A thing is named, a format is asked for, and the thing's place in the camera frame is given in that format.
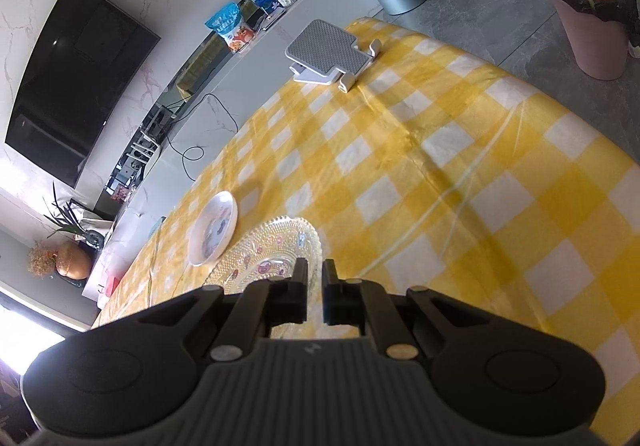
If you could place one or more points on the small white plate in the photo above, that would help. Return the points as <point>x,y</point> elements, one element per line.
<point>212,226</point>

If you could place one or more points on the yellow checked tablecloth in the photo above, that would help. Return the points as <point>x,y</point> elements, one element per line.
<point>450,150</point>

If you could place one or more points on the green plant in glass vase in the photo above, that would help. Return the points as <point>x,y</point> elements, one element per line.
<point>70,221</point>

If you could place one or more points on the red box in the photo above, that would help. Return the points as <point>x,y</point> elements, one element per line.
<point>109,286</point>

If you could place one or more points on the pink waste bin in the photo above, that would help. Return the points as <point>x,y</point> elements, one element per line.
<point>595,45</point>

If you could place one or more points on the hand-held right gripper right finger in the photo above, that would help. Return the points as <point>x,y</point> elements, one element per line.
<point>332,291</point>

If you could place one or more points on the white router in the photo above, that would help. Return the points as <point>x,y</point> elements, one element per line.
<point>145,143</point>

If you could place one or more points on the teal stool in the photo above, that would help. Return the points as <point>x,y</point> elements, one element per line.
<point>157,227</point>

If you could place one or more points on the dried flower bunch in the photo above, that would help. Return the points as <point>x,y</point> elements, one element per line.
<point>42,262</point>

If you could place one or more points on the black flat television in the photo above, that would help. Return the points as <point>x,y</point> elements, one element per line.
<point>75,75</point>

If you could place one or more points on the clear patterned glass plate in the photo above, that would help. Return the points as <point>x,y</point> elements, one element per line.
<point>270,246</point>

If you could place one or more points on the copper round vase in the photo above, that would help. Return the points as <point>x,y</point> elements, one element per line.
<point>74,262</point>

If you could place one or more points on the black bin liner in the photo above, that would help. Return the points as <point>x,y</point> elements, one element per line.
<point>607,8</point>

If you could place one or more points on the blue snack bag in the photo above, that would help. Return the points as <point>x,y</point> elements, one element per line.
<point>232,28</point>

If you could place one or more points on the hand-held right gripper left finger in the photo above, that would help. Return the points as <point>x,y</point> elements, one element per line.
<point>299,291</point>

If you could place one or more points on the white grey phone stand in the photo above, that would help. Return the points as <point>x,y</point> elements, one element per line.
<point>320,43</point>

